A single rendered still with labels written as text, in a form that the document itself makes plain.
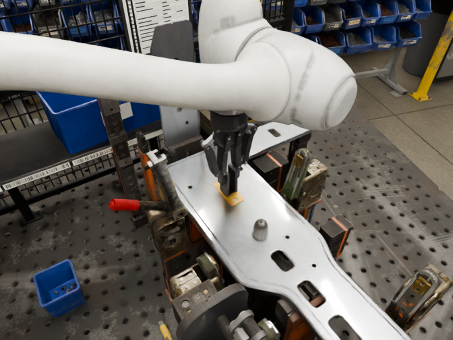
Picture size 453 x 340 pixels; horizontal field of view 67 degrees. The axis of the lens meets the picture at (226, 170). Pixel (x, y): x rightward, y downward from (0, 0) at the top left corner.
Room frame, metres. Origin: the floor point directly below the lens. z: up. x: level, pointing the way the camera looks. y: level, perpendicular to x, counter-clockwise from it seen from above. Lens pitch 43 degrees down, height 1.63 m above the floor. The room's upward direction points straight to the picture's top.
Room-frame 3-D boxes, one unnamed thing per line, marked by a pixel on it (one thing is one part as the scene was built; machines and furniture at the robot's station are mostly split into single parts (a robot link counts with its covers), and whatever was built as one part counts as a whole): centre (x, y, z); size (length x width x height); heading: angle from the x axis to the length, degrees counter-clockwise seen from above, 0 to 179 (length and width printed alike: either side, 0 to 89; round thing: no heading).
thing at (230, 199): (0.57, -0.01, 1.03); 0.08 x 0.04 x 0.01; 33
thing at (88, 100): (0.86, 0.35, 1.10); 0.30 x 0.17 x 0.13; 128
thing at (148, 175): (0.57, 0.18, 0.95); 0.03 x 0.01 x 0.50; 33
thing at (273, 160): (0.73, -0.12, 0.84); 0.11 x 0.10 x 0.28; 123
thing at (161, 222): (0.48, 0.13, 0.88); 0.07 x 0.06 x 0.35; 123
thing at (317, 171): (0.63, -0.21, 0.87); 0.12 x 0.09 x 0.35; 123
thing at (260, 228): (0.46, -0.07, 1.02); 0.03 x 0.03 x 0.07
